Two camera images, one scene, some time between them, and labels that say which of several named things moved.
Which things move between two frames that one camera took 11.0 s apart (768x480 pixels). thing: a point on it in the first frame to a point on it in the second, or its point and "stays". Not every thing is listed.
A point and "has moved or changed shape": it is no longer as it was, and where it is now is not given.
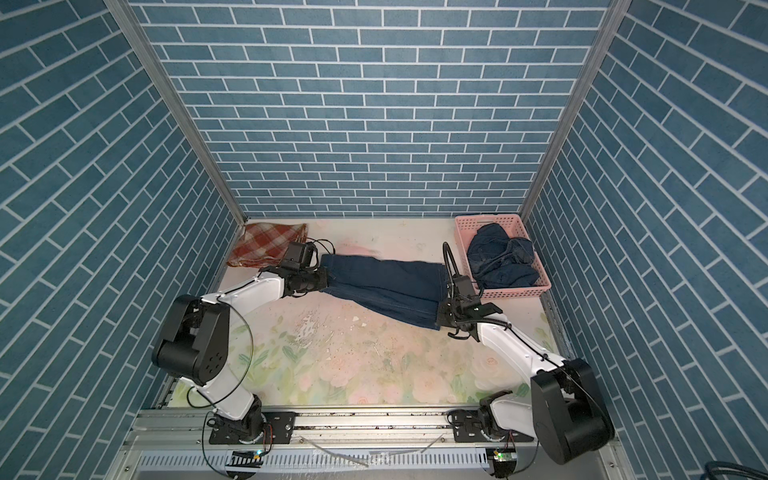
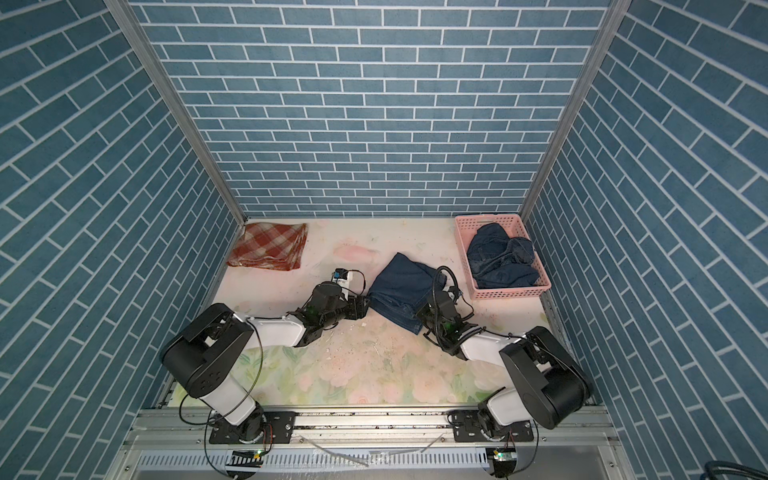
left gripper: [322, 281] to [357, 312]
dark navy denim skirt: [501, 262] stays
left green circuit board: [246, 459] stays
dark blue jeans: [403, 290] has moved or changed shape
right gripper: [443, 305] to [422, 314]
